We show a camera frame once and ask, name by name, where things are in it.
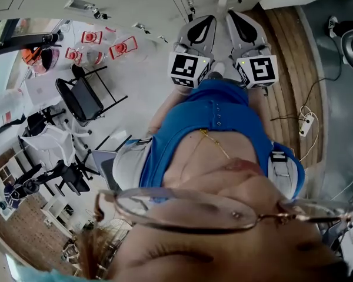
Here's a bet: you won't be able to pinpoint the white power strip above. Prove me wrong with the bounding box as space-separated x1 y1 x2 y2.
298 115 315 137

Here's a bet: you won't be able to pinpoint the gold chain necklace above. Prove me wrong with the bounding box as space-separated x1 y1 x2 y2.
179 129 232 182

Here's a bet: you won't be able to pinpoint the white power cable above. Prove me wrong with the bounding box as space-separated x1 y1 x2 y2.
288 105 320 163

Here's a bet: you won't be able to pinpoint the black folding chair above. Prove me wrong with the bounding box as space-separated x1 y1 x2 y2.
55 64 129 127

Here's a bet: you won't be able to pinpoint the grey folding chair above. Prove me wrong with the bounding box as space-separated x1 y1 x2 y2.
91 133 133 192

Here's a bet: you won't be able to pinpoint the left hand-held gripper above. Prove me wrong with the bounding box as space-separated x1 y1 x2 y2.
167 15 218 89

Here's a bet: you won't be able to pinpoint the person's head and neck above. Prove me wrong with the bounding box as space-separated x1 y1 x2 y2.
111 130 351 282

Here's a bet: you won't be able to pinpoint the clear bag red label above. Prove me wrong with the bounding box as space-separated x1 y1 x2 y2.
0 89 27 132

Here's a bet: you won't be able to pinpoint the pink translucent container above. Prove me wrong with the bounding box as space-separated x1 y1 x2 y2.
40 47 61 73

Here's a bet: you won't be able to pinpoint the grey shoulder strap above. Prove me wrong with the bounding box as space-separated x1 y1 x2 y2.
267 148 298 201
112 138 154 192

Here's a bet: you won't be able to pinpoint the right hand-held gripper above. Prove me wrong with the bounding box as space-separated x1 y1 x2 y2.
225 9 279 90

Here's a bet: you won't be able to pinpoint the dark framed window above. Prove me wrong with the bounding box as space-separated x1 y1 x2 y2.
0 18 62 51

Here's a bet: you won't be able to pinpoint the black office chair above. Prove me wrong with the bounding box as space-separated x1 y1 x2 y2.
16 154 101 196
17 107 67 140

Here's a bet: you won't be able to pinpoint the person's left forearm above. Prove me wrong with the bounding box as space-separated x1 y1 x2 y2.
148 85 192 136

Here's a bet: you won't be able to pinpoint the blue button shirt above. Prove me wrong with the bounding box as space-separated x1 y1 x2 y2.
138 79 306 204

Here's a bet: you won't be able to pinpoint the thin metal-rimmed eyeglasses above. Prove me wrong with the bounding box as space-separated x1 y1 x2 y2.
93 186 353 235

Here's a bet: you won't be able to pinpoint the person's denim trouser leg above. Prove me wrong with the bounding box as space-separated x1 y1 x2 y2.
207 71 245 89

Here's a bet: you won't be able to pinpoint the white mesh office chair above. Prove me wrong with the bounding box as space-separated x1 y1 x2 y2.
20 122 92 167

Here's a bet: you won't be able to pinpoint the black power cable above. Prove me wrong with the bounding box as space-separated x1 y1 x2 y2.
269 36 342 123

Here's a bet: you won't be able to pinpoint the teal head strap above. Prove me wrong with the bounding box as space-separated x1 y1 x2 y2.
16 267 106 282

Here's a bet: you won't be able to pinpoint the white cardboard box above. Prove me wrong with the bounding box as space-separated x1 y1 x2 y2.
25 78 62 105

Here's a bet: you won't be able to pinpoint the black plastic chair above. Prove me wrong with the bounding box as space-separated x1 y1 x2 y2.
339 28 353 73

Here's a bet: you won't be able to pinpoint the small black device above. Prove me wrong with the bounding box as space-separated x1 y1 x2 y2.
42 29 62 48

